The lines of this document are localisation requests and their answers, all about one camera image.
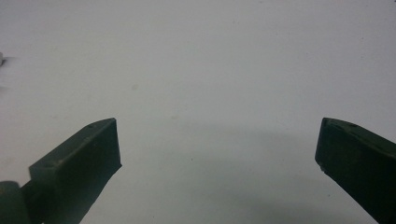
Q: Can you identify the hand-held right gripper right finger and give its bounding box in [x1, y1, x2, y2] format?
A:
[314, 117, 396, 224]

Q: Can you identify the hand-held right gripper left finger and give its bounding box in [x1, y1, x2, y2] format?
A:
[20, 117, 122, 224]

